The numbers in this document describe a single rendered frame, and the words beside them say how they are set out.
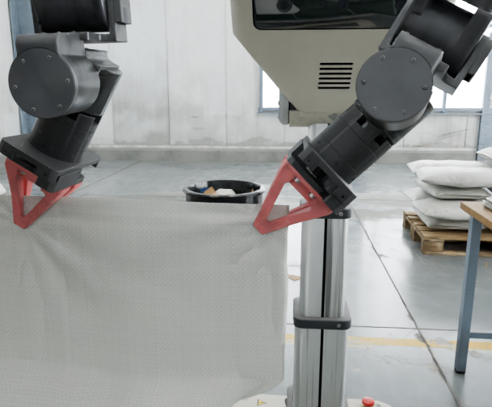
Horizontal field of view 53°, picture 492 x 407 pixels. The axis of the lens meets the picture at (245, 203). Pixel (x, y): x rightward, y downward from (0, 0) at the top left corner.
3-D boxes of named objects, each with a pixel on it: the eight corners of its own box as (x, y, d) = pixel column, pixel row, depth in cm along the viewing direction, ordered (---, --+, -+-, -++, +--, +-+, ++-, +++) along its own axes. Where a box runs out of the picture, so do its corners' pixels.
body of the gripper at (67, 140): (-8, 153, 48) (20, 86, 46) (48, 142, 57) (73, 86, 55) (49, 188, 48) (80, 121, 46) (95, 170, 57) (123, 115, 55)
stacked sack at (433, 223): (460, 214, 430) (462, 200, 427) (485, 236, 366) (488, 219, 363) (410, 213, 436) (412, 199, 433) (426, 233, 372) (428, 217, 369)
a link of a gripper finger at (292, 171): (231, 211, 48) (302, 145, 46) (239, 195, 55) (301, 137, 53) (279, 260, 49) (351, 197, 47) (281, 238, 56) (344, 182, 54)
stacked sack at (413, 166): (484, 173, 425) (486, 158, 422) (500, 182, 384) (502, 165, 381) (405, 171, 437) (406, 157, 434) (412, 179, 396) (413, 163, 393)
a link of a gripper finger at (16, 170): (-21, 215, 52) (11, 139, 50) (18, 200, 59) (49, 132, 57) (34, 248, 52) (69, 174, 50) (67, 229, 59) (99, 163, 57)
